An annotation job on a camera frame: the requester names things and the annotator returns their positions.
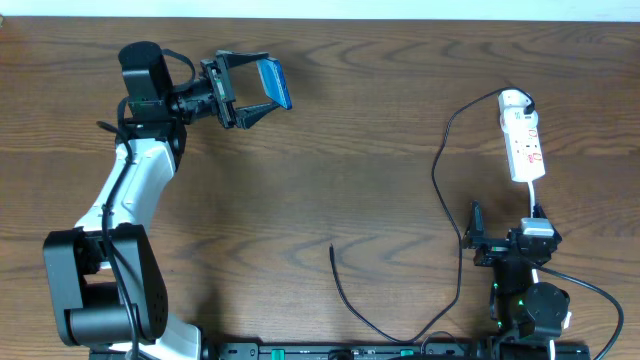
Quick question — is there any blue Galaxy smartphone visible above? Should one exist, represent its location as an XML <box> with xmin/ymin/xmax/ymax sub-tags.
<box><xmin>256</xmin><ymin>57</ymin><xmax>293</xmax><ymax>110</ymax></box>

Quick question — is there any white USB wall charger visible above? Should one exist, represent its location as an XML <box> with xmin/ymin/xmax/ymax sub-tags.
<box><xmin>498</xmin><ymin>89</ymin><xmax>539</xmax><ymax>133</ymax></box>

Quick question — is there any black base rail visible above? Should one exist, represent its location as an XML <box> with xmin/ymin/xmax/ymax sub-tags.
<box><xmin>199</xmin><ymin>341</ymin><xmax>591</xmax><ymax>360</ymax></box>

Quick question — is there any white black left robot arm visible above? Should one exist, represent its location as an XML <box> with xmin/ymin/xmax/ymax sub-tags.
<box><xmin>43</xmin><ymin>41</ymin><xmax>292</xmax><ymax>359</ymax></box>

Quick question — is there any white power strip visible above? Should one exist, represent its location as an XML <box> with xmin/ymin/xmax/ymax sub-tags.
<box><xmin>501</xmin><ymin>118</ymin><xmax>546</xmax><ymax>183</ymax></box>

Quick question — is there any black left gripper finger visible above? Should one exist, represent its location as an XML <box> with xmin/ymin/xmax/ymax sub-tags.
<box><xmin>234</xmin><ymin>102</ymin><xmax>280</xmax><ymax>129</ymax></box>
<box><xmin>215</xmin><ymin>50</ymin><xmax>269</xmax><ymax>68</ymax></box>

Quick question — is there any black USB charging cable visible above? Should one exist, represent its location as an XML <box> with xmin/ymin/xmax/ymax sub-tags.
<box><xmin>328</xmin><ymin>86</ymin><xmax>537</xmax><ymax>345</ymax></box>

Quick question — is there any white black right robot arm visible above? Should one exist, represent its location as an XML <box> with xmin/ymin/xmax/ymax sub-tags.
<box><xmin>463</xmin><ymin>202</ymin><xmax>570</xmax><ymax>360</ymax></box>

